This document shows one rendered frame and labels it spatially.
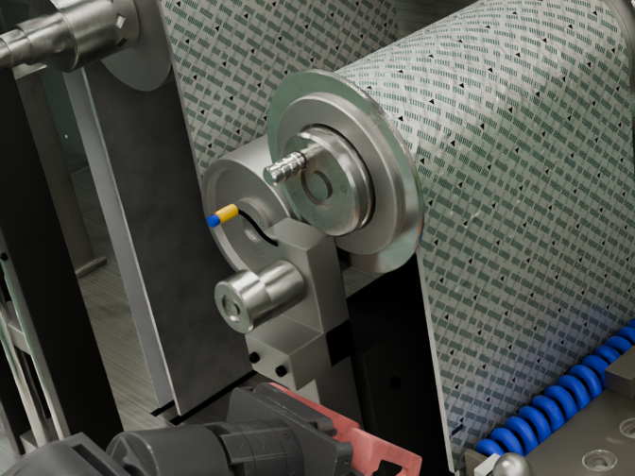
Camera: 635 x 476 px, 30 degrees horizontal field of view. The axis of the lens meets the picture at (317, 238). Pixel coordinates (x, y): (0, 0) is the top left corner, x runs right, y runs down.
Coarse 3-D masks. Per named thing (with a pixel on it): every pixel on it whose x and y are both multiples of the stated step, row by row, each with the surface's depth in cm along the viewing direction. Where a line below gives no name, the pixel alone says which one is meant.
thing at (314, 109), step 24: (312, 96) 77; (288, 120) 80; (312, 120) 78; (336, 120) 76; (360, 120) 75; (360, 144) 75; (384, 168) 75; (384, 192) 76; (384, 216) 77; (336, 240) 82; (360, 240) 80; (384, 240) 78
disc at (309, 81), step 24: (312, 72) 77; (288, 96) 80; (336, 96) 76; (360, 96) 74; (384, 120) 73; (384, 144) 74; (408, 168) 74; (408, 192) 75; (408, 216) 76; (408, 240) 77; (360, 264) 82; (384, 264) 80
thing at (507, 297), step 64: (576, 192) 88; (448, 256) 79; (512, 256) 84; (576, 256) 90; (448, 320) 81; (512, 320) 86; (576, 320) 92; (448, 384) 83; (512, 384) 88; (448, 448) 85
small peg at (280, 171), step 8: (296, 152) 78; (280, 160) 78; (288, 160) 78; (296, 160) 78; (264, 168) 77; (272, 168) 77; (280, 168) 77; (288, 168) 77; (296, 168) 78; (304, 168) 78; (264, 176) 77; (272, 176) 77; (280, 176) 77; (288, 176) 77; (272, 184) 77
